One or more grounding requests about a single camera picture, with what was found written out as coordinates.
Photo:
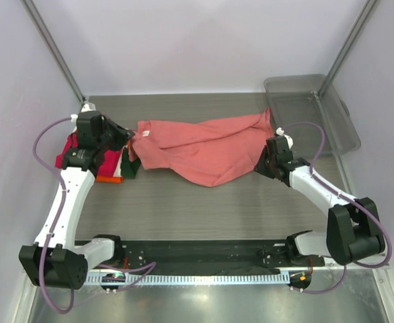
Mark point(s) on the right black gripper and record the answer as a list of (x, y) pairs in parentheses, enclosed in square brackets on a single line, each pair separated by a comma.
[(260, 168)]

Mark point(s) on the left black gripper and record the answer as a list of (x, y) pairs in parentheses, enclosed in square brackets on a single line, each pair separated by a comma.
[(123, 135)]

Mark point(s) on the salmon pink t shirt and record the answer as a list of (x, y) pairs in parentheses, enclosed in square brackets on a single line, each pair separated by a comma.
[(209, 153)]

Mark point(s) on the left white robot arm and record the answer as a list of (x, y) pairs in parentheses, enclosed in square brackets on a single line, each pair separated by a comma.
[(53, 260)]

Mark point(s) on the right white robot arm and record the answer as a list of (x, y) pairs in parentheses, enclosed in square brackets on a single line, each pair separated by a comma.
[(353, 230)]

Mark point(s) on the magenta folded t shirt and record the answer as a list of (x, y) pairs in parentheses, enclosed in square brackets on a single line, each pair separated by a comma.
[(111, 158)]

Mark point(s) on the green folded t shirt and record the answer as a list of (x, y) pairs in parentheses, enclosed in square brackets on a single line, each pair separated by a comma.
[(128, 167)]

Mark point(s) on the clear plastic bin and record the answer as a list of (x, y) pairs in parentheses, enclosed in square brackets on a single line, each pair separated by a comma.
[(297, 106)]

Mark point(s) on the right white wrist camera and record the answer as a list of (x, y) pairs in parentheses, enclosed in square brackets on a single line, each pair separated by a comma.
[(280, 132)]

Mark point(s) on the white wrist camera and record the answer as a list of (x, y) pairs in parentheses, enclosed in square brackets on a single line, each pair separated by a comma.
[(87, 107), (280, 132)]

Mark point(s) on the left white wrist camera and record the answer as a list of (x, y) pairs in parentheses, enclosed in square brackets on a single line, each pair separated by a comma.
[(87, 107)]

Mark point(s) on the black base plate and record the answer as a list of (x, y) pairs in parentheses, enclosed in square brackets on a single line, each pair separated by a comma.
[(214, 257)]

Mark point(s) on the slotted white cable duct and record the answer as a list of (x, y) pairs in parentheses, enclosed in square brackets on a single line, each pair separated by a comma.
[(115, 279)]

